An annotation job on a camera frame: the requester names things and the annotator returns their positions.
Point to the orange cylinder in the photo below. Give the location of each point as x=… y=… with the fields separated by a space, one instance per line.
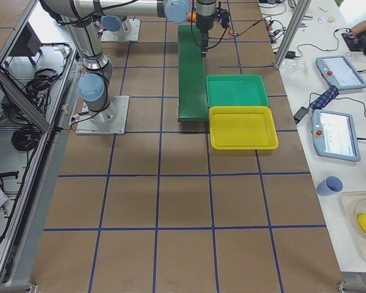
x=192 y=17

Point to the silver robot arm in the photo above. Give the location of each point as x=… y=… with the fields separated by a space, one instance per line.
x=79 y=15
x=177 y=15

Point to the green conveyor belt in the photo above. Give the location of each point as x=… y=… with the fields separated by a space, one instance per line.
x=192 y=98

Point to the green plastic tray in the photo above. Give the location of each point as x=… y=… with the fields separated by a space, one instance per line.
x=236 y=90

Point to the yellow plastic tray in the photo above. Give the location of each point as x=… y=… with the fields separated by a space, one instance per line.
x=242 y=128

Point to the black power adapter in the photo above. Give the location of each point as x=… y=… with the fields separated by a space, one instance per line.
x=300 y=114

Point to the upper teach pendant tablet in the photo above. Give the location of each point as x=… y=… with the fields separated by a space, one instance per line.
x=339 y=72

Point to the teach pendant tablet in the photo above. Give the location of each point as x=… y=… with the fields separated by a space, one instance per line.
x=339 y=72
x=334 y=135

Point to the lower teach pendant tablet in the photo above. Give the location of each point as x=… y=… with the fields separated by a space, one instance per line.
x=334 y=135

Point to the blue plastic cup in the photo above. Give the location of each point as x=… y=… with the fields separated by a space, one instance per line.
x=330 y=186

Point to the beige tray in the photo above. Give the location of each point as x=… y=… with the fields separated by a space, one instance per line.
x=353 y=204

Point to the aluminium frame post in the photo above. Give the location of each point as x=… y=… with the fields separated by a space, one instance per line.
x=292 y=28

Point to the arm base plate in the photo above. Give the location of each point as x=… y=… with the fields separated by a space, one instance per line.
x=110 y=121
x=122 y=30

